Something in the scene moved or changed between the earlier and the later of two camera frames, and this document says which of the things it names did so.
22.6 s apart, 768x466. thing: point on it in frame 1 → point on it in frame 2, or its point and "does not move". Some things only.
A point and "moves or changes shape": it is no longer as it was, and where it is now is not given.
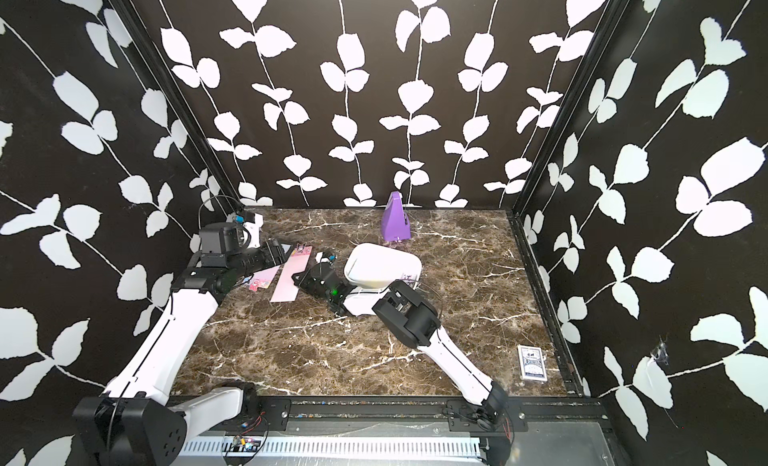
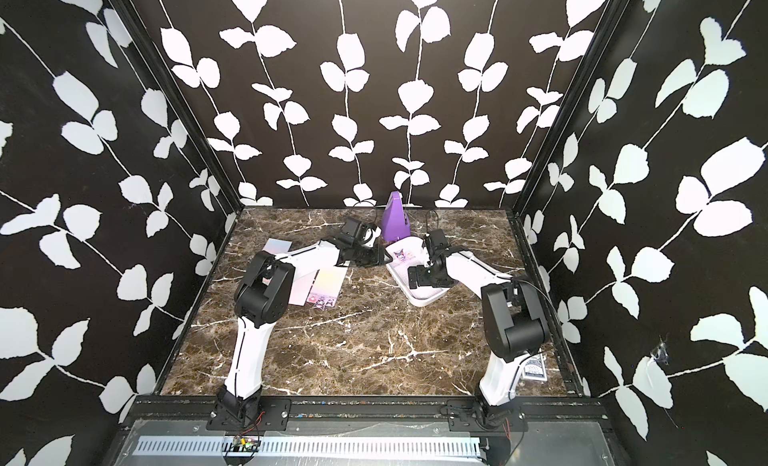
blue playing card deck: [532, 363] does not move
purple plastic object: [396, 223] does not move
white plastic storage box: [374, 266] moves or changes shape
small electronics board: [241, 444] does not move
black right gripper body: [314, 287] → [426, 275]
